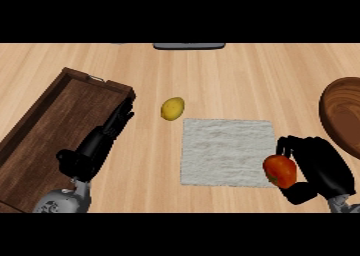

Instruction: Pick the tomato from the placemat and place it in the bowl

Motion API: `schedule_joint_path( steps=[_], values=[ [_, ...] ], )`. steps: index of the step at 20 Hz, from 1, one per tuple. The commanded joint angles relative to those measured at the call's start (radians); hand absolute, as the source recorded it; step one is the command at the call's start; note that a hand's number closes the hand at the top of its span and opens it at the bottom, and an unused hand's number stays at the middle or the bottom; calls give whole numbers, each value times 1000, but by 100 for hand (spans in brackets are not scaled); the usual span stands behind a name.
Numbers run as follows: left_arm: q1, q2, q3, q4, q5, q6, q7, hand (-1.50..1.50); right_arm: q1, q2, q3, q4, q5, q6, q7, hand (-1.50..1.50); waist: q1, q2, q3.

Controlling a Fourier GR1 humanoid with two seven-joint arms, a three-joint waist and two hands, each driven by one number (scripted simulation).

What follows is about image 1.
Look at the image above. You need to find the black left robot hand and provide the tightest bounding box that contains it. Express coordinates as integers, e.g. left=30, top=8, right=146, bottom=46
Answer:
left=56, top=99, right=136, bottom=184

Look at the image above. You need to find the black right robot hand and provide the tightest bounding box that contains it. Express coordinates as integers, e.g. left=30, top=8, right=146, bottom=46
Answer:
left=276, top=134, right=357, bottom=206

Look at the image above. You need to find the red tomato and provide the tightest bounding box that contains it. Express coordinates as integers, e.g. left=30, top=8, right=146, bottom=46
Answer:
left=261, top=154, right=298, bottom=190

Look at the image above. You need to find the brown wooden bowl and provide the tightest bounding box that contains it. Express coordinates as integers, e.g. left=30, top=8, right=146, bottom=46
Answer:
left=318, top=76, right=360, bottom=164

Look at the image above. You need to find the white textured placemat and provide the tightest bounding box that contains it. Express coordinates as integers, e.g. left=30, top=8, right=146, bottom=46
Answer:
left=179, top=117, right=279, bottom=188

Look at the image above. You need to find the dark brown wooden tray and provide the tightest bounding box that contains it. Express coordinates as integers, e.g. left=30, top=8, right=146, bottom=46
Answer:
left=0, top=66, right=137, bottom=214

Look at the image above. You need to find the yellow potato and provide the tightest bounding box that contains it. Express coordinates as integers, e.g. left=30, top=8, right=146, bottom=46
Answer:
left=160, top=96, right=186, bottom=122

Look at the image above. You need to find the dark grey flat appliance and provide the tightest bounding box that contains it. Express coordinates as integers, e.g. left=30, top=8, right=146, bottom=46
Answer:
left=152, top=42, right=228, bottom=51

